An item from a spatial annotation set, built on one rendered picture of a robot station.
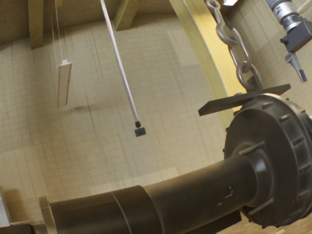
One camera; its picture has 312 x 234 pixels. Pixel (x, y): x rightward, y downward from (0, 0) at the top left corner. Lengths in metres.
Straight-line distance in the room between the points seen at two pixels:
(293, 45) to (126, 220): 0.69
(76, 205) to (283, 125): 0.36
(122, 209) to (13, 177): 8.28
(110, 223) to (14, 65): 9.44
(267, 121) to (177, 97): 9.30
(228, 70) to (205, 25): 0.98
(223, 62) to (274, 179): 4.95
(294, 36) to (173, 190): 0.61
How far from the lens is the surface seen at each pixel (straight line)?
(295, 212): 0.57
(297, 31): 0.89
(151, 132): 9.19
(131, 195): 0.45
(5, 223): 7.79
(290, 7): 0.91
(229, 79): 5.31
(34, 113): 8.99
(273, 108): 0.55
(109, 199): 0.45
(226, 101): 0.57
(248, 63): 0.65
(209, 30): 5.69
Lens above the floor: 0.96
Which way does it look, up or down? 13 degrees up
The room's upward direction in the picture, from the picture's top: 18 degrees counter-clockwise
